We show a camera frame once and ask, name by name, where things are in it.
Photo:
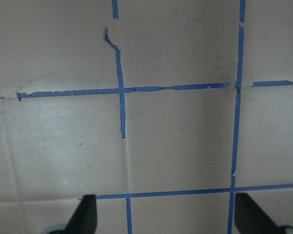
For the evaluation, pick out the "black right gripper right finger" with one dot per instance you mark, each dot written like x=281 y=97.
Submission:
x=249 y=218

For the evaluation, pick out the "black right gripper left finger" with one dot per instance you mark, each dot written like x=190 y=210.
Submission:
x=84 y=219

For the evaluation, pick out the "brown paper table cover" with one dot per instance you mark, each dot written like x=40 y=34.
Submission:
x=165 y=109

